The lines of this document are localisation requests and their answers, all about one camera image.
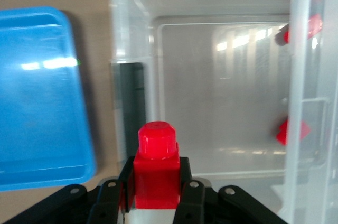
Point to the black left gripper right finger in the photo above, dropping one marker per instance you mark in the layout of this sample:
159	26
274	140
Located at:
195	203

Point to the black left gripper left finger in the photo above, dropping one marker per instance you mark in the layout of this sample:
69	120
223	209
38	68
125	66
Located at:
105	203

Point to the red toy block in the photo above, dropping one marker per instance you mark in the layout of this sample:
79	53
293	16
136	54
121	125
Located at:
157	171
286	35
283	132

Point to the clear ribbed plastic lid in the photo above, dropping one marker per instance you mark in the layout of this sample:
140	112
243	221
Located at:
311	76

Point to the clear plastic storage box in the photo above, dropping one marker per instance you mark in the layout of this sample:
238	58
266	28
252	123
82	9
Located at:
211	89

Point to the blue plastic tray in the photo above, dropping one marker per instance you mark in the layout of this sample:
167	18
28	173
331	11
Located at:
39	102

